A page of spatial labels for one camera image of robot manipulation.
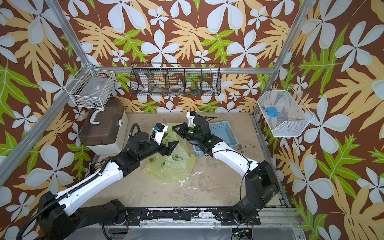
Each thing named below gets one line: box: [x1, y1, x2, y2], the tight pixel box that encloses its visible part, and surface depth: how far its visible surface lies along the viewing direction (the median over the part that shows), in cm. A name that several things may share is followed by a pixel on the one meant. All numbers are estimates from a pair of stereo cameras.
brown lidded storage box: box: [79, 99, 129, 155], surface depth 92 cm
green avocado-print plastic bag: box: [143, 122, 196, 183], surface depth 78 cm
